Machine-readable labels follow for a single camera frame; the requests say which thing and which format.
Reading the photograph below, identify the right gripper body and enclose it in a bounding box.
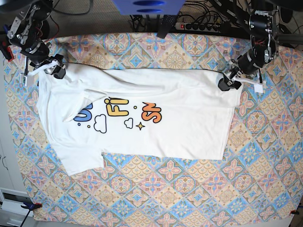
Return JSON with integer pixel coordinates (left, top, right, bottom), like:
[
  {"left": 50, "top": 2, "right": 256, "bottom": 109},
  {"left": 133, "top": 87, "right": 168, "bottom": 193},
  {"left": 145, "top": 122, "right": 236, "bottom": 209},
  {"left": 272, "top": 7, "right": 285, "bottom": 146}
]
[{"left": 20, "top": 57, "right": 59, "bottom": 85}]

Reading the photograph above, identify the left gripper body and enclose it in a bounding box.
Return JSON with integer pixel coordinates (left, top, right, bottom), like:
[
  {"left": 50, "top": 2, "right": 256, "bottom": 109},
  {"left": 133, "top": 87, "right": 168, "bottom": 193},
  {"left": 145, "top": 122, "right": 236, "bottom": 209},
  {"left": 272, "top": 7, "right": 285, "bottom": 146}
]
[{"left": 224, "top": 64, "right": 264, "bottom": 93}]

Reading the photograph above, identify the white printed T-shirt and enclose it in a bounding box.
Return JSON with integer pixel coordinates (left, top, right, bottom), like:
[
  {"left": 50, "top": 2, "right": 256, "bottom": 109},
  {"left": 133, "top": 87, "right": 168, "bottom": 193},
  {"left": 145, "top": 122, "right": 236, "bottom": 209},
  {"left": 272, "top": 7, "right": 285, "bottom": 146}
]
[{"left": 37, "top": 63, "right": 242, "bottom": 175}]

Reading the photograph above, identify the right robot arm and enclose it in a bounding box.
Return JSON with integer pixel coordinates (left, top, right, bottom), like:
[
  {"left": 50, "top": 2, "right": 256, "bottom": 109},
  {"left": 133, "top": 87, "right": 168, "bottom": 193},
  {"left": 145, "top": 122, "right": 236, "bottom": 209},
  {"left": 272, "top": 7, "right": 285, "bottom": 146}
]
[{"left": 0, "top": 0, "right": 66, "bottom": 86}]

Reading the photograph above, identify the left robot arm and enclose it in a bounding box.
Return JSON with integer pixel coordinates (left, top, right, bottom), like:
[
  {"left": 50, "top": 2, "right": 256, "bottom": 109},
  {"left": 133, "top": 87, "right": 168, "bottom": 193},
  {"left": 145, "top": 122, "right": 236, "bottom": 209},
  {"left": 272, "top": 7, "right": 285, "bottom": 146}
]
[{"left": 218, "top": 6, "right": 279, "bottom": 93}]

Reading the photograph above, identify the red blue clamp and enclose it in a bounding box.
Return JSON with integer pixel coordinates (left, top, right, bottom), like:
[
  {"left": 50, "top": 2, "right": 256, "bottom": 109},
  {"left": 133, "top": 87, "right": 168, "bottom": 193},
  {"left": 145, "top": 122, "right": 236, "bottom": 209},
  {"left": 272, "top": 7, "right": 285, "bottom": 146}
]
[{"left": 0, "top": 25, "right": 14, "bottom": 62}]

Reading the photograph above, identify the patterned tablecloth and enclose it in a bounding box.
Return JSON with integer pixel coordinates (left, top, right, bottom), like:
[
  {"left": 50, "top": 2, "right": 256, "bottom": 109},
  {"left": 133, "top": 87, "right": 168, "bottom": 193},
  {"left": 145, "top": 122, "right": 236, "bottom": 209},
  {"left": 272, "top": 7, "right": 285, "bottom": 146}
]
[{"left": 1, "top": 47, "right": 303, "bottom": 227}]

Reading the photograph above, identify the white cabinet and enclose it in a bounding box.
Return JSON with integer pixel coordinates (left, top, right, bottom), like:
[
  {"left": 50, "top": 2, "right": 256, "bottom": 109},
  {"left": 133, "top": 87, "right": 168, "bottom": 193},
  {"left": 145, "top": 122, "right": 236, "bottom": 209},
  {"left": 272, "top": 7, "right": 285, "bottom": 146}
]
[{"left": 0, "top": 56, "right": 31, "bottom": 226}]

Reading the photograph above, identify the orange clamp right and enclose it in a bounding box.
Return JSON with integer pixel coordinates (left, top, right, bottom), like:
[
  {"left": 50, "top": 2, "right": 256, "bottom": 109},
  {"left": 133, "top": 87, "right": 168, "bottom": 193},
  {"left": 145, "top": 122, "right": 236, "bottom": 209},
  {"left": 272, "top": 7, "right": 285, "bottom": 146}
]
[{"left": 291, "top": 210, "right": 300, "bottom": 215}]

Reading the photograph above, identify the black power strip red switch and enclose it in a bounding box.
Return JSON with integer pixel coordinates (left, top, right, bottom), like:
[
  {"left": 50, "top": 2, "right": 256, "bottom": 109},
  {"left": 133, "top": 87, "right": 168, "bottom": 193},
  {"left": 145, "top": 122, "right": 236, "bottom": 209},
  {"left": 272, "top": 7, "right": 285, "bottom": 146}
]
[{"left": 175, "top": 22, "right": 220, "bottom": 32}]

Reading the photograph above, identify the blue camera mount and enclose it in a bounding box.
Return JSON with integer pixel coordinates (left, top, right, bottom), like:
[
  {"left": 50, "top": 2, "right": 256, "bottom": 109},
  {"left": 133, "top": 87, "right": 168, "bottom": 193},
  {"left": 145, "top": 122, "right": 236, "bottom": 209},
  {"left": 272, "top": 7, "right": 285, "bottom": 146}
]
[{"left": 113, "top": 0, "right": 185, "bottom": 15}]

